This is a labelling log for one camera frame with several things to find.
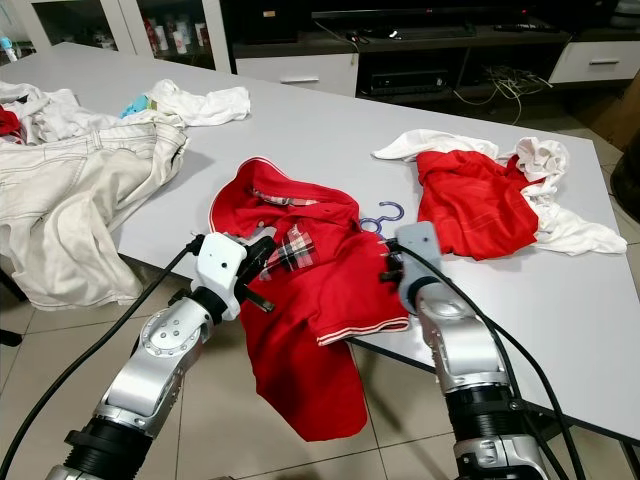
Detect tall black cabinet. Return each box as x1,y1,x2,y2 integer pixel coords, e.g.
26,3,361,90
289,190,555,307
222,0,311,46

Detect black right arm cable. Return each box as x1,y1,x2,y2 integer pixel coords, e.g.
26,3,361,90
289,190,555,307
400,245,586,480

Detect black table leg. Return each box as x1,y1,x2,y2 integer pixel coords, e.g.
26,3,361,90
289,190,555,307
0,268,26,299

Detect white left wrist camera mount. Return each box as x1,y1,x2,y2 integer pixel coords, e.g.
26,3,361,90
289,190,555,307
195,232,251,321

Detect black flat television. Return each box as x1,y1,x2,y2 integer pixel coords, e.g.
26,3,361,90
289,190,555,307
310,8,546,31

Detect white side drawer unit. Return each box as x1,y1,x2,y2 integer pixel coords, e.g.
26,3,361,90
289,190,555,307
548,40,640,86

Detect red jacket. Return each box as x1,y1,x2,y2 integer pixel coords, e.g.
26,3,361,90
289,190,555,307
415,150,541,261

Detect white cabinet with glass doors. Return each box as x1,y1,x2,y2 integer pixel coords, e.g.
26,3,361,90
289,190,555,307
10,0,233,73

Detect purple plastic clothes hanger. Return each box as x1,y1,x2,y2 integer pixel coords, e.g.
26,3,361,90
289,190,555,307
360,200,407,241

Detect cream denim jacket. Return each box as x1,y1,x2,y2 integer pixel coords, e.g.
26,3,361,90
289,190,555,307
0,122,191,311

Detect large brown cardboard box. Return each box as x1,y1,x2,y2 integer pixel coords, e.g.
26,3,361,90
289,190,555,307
585,75,640,151

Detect tangle of pale cables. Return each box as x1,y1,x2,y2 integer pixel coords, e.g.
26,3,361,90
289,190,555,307
455,62,551,116

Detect white long-sleeve shirt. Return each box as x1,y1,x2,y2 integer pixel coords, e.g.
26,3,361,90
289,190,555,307
0,80,121,141

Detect appliance with teal hose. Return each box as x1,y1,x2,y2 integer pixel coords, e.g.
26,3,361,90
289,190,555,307
0,30,26,63

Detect red polo shirt plaid trim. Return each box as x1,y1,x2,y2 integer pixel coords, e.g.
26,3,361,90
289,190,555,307
210,157,411,443

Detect black low TV bench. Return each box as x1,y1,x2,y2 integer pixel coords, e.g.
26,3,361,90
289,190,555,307
220,0,640,106

